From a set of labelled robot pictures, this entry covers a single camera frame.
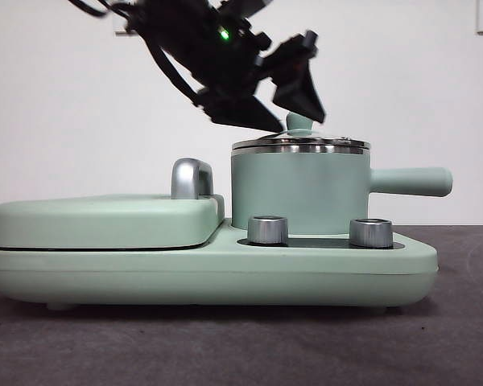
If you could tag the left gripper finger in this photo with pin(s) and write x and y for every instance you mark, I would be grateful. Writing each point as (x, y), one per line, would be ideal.
(298, 88)
(249, 116)

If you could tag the glass lid with green knob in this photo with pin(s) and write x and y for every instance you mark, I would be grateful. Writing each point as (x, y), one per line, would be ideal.
(300, 124)

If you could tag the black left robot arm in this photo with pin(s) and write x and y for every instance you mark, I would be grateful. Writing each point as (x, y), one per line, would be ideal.
(185, 32)

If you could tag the chrome control knob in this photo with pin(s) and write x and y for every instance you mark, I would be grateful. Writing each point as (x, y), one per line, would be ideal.
(371, 233)
(267, 231)

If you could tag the black control panel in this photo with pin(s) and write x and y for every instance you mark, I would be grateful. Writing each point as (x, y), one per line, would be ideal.
(318, 242)

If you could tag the mint green breakfast machine base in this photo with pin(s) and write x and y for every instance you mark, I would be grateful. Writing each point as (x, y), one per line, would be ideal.
(225, 277)

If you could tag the mint green griddle cover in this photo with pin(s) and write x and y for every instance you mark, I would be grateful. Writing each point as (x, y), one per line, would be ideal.
(104, 221)

